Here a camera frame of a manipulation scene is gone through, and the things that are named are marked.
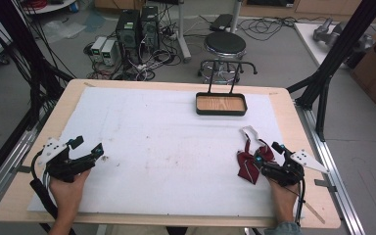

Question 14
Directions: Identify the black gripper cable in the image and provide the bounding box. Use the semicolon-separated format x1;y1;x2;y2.
267;174;307;227
29;150;77;235

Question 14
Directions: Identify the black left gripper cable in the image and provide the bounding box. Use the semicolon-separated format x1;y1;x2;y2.
29;150;77;235

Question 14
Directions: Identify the white power supply unit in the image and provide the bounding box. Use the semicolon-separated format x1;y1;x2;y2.
90;35;108;63
101;39;118;67

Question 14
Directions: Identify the person's left hand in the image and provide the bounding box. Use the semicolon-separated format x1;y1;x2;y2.
49;168;92;220

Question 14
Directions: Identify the tangle of floor cables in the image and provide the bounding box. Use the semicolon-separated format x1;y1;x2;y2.
82;3;185;82

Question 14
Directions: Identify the black metal frame stand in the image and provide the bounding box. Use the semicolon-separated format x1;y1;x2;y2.
0;0;76;131
286;0;376;143

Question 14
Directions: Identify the dark red striped bow tie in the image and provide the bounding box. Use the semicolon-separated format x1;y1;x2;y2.
236;125;277;186

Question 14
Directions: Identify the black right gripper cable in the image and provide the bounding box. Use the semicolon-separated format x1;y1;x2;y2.
267;174;307;227

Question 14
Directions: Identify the black rack with wooden tray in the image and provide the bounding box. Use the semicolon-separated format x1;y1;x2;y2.
195;60;259;117

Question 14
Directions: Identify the person's right hand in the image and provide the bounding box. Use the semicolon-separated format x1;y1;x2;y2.
267;178;300;224

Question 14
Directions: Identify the black round stool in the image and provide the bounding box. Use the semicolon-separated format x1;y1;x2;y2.
197;30;248;85

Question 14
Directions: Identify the white foam mat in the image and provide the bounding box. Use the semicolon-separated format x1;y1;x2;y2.
26;86;305;218

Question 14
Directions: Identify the black computer tower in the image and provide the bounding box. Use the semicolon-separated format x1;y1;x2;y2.
115;9;141;65
140;5;161;53

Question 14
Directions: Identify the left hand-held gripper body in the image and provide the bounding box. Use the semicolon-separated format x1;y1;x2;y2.
37;137;96;183

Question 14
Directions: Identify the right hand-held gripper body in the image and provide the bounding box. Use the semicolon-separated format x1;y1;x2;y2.
261;149;330;188

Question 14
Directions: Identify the grey table leg post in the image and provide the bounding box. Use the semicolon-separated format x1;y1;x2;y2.
174;0;192;64

